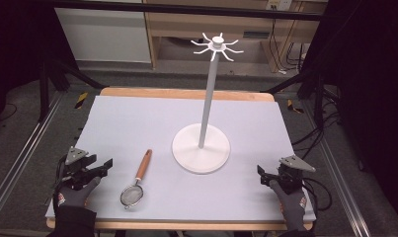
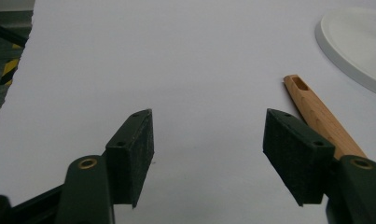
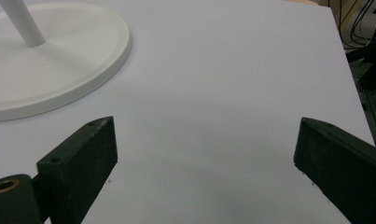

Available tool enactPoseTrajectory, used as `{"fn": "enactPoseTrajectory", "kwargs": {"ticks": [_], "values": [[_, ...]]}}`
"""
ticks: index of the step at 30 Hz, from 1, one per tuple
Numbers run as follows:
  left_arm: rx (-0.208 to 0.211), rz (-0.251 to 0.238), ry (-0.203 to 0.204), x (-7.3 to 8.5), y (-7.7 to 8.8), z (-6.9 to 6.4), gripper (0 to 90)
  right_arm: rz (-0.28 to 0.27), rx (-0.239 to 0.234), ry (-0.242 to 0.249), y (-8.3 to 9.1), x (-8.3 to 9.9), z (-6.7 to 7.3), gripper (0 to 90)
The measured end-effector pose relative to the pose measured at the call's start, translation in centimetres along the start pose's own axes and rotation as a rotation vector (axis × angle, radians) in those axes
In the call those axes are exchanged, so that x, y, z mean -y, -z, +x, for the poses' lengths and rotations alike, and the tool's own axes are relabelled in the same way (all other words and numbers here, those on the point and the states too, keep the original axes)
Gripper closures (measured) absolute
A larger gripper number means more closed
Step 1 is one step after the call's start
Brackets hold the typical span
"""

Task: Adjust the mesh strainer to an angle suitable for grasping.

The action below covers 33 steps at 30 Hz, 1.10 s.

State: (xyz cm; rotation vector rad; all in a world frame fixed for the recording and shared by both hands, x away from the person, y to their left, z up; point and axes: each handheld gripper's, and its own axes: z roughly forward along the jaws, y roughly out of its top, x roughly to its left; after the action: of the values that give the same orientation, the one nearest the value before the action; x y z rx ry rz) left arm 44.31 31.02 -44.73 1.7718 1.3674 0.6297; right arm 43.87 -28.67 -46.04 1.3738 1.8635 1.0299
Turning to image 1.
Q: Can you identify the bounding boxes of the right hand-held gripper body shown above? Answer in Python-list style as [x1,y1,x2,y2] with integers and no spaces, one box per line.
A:
[269,154,317,196]

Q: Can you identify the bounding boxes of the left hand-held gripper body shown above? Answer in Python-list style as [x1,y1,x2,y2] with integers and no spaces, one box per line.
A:
[56,146,99,192]

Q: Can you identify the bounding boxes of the wooden-handled mesh strainer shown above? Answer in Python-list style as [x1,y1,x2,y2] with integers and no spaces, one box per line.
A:
[119,148,154,210]

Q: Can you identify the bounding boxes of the white hook rack stand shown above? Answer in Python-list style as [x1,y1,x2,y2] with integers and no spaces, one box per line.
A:
[171,32,245,175]

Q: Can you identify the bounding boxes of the person's left hand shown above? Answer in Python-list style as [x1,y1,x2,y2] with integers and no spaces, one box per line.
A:
[52,176,102,211]

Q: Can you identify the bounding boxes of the pale blue table mat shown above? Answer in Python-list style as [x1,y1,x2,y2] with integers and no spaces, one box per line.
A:
[44,95,317,222]

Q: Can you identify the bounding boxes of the yellow-black floor tape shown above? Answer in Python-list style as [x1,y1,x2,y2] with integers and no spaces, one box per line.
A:
[286,99,305,115]
[74,91,89,110]

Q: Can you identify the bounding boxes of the black metal stand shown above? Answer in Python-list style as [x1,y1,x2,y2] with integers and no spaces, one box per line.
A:
[260,70,327,127]
[38,58,106,123]

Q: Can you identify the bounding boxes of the wooden table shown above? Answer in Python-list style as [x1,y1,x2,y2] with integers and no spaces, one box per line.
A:
[45,86,315,232]

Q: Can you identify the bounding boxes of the black curtain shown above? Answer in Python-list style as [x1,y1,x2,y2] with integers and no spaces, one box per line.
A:
[0,0,57,127]
[300,0,398,228]

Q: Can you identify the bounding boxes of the white cabinet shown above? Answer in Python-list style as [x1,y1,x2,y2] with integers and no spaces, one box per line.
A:
[53,7,152,64]

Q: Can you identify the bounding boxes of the wooden desk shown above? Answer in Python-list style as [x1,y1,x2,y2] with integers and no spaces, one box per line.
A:
[142,0,330,73]

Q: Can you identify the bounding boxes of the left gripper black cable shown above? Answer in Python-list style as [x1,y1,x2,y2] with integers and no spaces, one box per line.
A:
[51,155,69,196]

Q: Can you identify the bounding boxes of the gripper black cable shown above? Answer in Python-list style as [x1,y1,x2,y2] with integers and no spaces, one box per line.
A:
[51,155,69,196]
[300,177,333,212]

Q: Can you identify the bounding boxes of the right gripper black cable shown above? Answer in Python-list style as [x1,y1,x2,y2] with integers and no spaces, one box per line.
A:
[300,177,333,212]

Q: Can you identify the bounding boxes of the metal floor rail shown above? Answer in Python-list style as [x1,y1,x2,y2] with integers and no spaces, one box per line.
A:
[0,91,65,229]
[303,98,373,237]

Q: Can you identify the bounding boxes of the black floor cables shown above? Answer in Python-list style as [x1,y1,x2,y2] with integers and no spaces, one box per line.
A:
[290,93,342,161]

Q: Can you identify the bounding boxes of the black hanging cables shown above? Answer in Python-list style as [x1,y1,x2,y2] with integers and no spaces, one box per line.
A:
[267,4,308,74]

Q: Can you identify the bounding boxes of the white wall socket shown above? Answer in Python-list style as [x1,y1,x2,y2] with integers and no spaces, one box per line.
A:
[266,0,292,11]

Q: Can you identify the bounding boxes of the black frame crossbar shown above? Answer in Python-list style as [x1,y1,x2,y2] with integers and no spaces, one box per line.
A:
[51,0,323,22]

